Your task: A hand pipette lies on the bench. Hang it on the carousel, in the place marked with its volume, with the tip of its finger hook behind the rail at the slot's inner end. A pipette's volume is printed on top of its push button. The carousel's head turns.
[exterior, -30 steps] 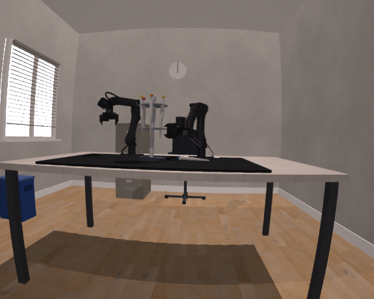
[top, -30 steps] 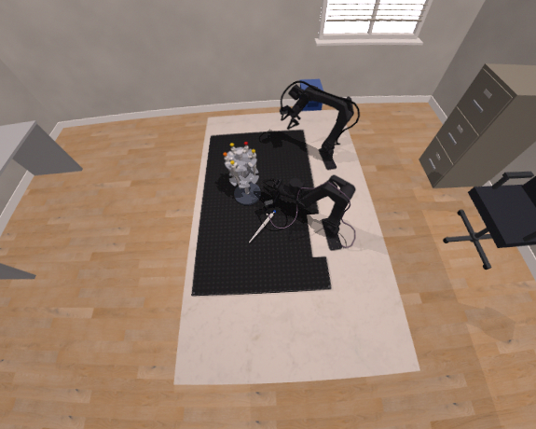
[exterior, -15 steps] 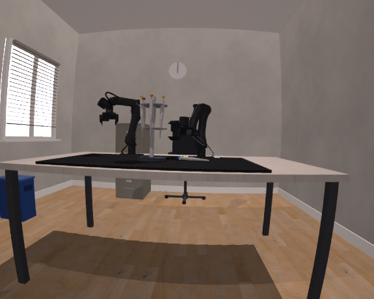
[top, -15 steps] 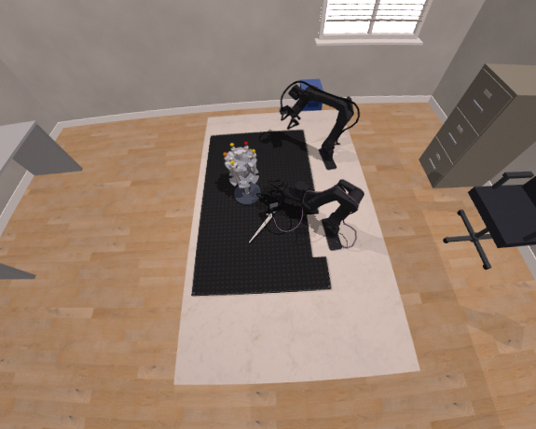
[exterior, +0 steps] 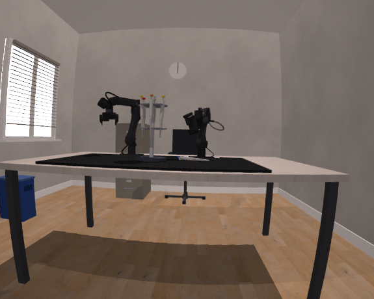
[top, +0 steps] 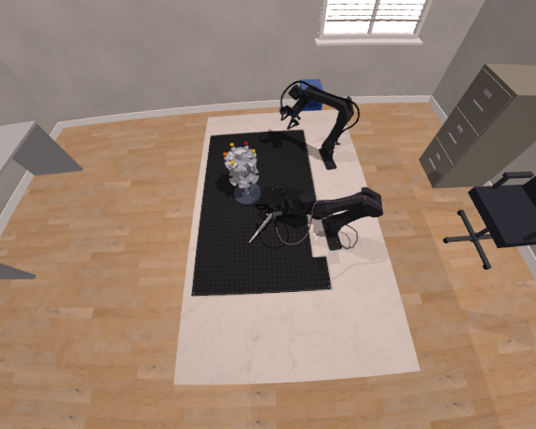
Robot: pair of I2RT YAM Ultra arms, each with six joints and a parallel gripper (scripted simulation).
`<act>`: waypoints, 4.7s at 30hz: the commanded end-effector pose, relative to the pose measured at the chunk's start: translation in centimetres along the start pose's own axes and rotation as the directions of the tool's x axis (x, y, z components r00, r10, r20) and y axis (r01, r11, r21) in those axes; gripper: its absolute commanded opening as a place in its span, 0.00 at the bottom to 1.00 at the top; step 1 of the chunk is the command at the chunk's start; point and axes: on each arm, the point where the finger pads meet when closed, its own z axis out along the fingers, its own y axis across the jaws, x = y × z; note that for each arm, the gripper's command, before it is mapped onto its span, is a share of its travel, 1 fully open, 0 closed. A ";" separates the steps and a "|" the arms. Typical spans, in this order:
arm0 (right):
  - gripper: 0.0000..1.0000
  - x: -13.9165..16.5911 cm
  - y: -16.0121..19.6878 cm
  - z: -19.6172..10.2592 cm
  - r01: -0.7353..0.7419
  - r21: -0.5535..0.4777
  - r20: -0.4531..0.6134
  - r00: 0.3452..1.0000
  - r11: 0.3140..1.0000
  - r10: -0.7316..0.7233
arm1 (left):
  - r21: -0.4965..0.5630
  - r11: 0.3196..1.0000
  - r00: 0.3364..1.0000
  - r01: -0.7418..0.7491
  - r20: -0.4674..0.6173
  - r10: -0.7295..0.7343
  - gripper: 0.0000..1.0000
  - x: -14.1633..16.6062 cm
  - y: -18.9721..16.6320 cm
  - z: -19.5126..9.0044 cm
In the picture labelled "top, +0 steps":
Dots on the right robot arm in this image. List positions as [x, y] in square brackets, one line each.
[344, 115]

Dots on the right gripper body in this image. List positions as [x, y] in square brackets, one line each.
[294, 111]

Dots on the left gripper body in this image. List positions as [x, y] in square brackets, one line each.
[290, 203]

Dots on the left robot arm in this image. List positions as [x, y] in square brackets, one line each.
[356, 206]

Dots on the white pipette with yellow button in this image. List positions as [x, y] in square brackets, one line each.
[234, 168]
[253, 157]

